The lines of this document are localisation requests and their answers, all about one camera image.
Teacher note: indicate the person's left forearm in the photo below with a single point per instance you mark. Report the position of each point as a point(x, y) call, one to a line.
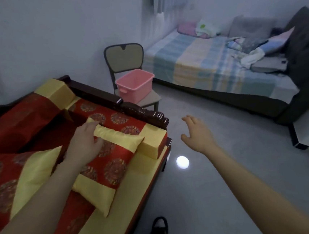
point(38, 213)

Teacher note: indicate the dark carved wooden sofa frame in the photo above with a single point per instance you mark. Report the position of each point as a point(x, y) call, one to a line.
point(100, 94)

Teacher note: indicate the grey bed pillow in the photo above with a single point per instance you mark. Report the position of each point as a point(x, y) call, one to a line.
point(252, 27)

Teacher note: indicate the red square pillow yellow border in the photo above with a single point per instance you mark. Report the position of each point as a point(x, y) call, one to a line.
point(112, 163)
point(2, 176)

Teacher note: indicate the red bolster with yellow ends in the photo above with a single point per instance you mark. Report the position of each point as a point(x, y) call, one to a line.
point(21, 117)
point(116, 119)

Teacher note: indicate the white cloth with green print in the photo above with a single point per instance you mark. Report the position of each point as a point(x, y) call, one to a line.
point(205, 27)

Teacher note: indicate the pink bed pillow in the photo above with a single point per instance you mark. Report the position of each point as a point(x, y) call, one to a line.
point(187, 29)

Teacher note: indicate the person's right forearm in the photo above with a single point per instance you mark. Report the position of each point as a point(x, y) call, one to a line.
point(260, 192)

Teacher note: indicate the bed with pastel checked sheet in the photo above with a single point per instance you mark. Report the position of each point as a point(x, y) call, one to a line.
point(206, 61)

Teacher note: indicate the grey chair with beige pads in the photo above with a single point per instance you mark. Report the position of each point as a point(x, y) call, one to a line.
point(124, 58)

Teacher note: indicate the person's left hand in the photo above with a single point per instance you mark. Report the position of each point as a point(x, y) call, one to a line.
point(83, 146)

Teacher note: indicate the crumpled pale clothes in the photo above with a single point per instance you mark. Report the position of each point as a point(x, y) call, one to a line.
point(249, 54)

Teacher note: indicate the pink plastic basin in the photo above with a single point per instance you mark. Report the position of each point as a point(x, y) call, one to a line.
point(135, 87)

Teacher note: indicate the pink and blue pillow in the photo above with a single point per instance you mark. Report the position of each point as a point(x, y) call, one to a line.
point(275, 42)

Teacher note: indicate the dark grey blanket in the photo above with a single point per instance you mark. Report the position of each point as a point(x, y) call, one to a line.
point(304, 60)

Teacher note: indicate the person's right hand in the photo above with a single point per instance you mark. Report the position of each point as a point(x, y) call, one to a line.
point(200, 138)

